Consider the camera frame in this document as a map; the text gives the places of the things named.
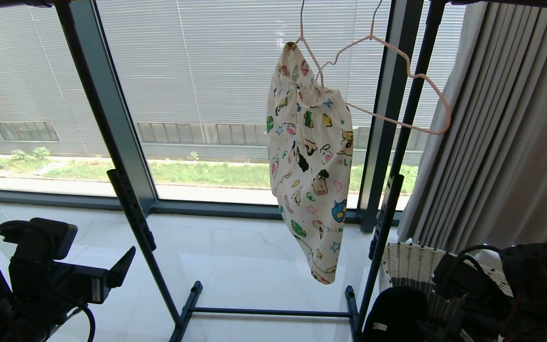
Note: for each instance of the white laundry basket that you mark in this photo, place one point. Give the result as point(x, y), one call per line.
point(409, 266)

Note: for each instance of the pink clothes hanger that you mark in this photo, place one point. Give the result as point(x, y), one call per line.
point(392, 47)
point(312, 61)

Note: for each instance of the beige curtain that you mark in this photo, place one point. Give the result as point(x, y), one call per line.
point(501, 142)

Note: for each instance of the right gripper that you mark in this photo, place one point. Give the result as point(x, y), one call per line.
point(473, 323)

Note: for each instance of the window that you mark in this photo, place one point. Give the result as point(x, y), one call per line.
point(112, 118)

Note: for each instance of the cream printed garment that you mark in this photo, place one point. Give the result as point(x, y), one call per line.
point(311, 156)

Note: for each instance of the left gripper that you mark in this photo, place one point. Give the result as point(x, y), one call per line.
point(64, 285)

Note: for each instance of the black garment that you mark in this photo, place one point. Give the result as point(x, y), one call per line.
point(394, 308)

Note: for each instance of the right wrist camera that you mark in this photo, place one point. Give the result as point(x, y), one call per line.
point(461, 278)

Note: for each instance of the black clothes rack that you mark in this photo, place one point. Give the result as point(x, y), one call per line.
point(133, 218)

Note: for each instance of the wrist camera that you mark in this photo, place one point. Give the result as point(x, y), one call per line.
point(41, 237)
point(461, 278)

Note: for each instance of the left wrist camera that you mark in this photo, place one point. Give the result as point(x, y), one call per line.
point(41, 237)

